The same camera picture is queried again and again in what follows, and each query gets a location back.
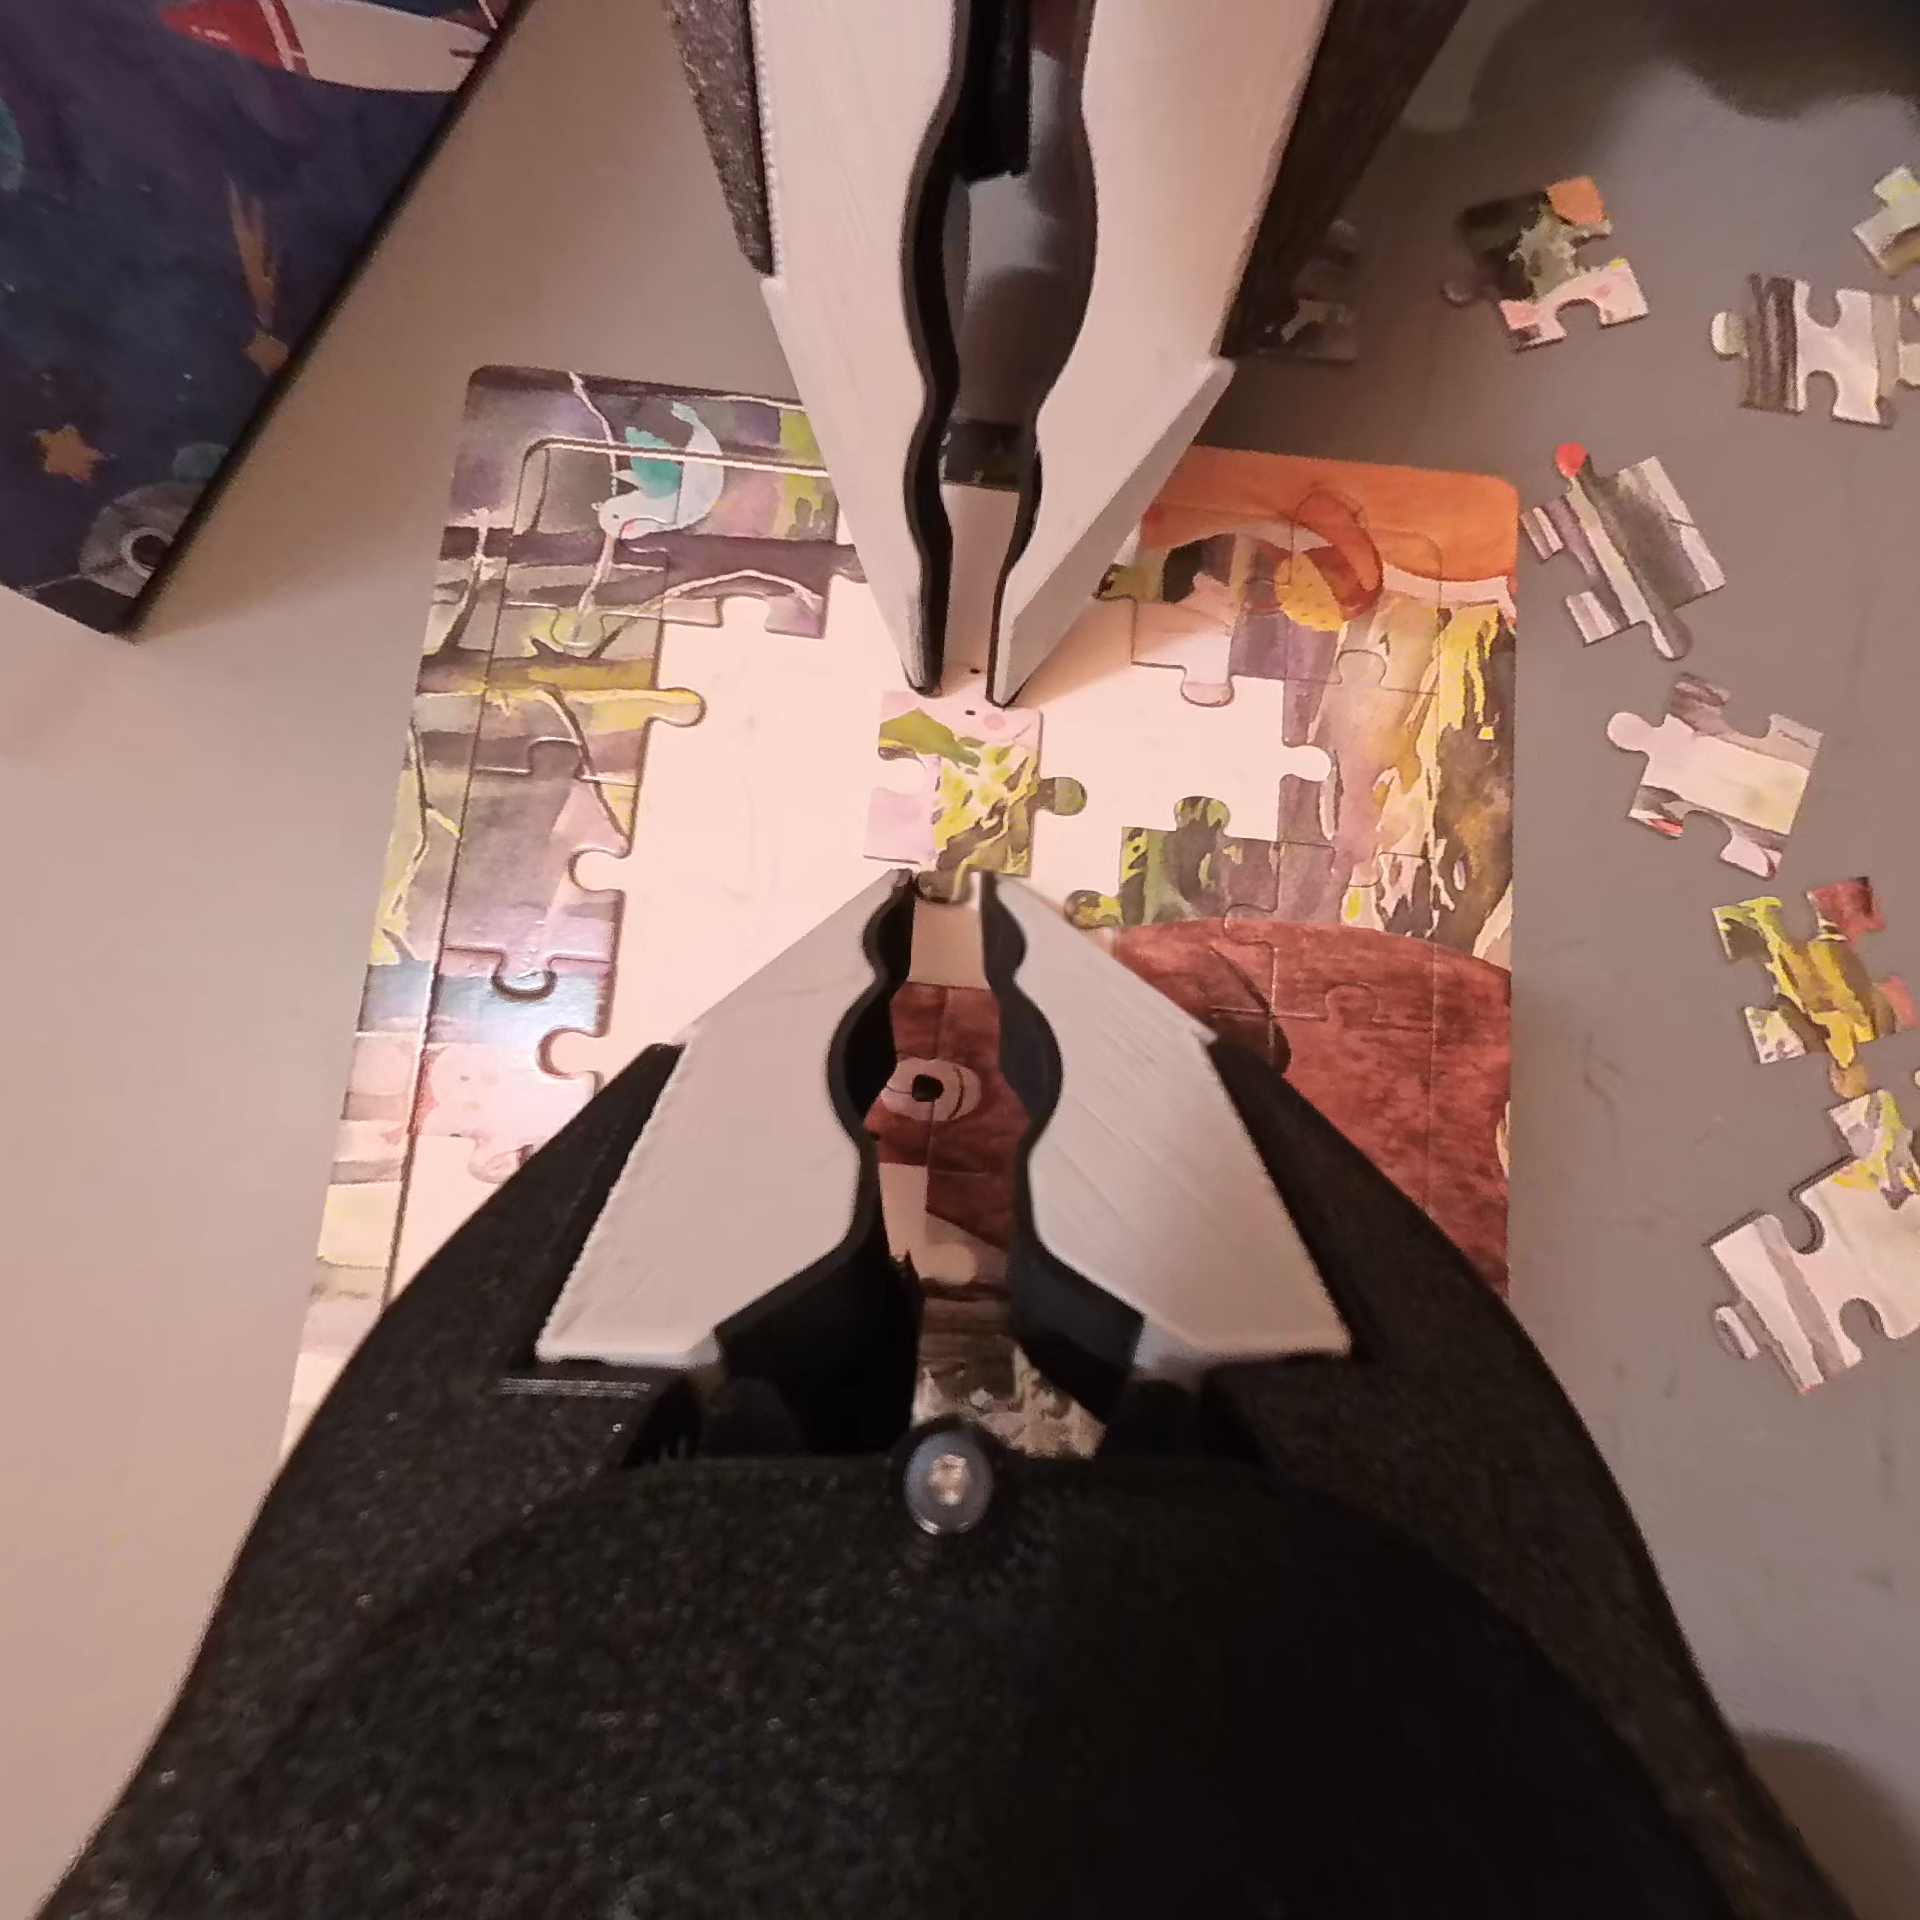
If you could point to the pale green puzzle piece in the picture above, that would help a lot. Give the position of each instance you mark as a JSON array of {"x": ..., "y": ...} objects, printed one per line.
[{"x": 1892, "y": 215}]

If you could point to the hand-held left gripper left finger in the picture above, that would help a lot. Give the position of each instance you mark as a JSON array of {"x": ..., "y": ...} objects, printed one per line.
[{"x": 705, "y": 1198}]

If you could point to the small yellow grey puzzle piece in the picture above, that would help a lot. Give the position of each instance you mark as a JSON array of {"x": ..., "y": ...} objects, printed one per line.
[{"x": 1880, "y": 1139}]

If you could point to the dark blue illustrated puzzle box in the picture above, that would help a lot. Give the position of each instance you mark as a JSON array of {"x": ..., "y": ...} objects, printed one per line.
[{"x": 152, "y": 302}]

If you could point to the large white grey puzzle piece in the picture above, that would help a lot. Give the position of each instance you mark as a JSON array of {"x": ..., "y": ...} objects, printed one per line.
[{"x": 1816, "y": 1273}]

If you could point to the grey striped puzzle piece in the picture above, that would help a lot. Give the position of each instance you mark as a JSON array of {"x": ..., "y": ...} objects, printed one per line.
[{"x": 1816, "y": 347}]

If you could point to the forest animal jigsaw puzzle board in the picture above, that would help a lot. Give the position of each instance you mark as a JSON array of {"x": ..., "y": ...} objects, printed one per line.
[{"x": 495, "y": 841}]

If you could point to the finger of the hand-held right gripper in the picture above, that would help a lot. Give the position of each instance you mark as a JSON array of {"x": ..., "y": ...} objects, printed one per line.
[
  {"x": 839, "y": 226},
  {"x": 1185, "y": 194}
]

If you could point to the orange green puzzle piece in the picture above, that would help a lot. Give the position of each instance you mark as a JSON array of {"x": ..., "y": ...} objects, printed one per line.
[{"x": 1553, "y": 256}]

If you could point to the yellow red puzzle piece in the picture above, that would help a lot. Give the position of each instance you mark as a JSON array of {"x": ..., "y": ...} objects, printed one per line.
[{"x": 1807, "y": 967}]

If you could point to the grey desk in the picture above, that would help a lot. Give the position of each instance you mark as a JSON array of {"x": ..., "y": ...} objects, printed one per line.
[{"x": 225, "y": 897}]

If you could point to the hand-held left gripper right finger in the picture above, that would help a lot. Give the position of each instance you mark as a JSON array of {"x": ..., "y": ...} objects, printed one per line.
[{"x": 1170, "y": 1186}]

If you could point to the green yellow puzzle piece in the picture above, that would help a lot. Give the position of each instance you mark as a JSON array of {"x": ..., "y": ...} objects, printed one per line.
[{"x": 960, "y": 794}]

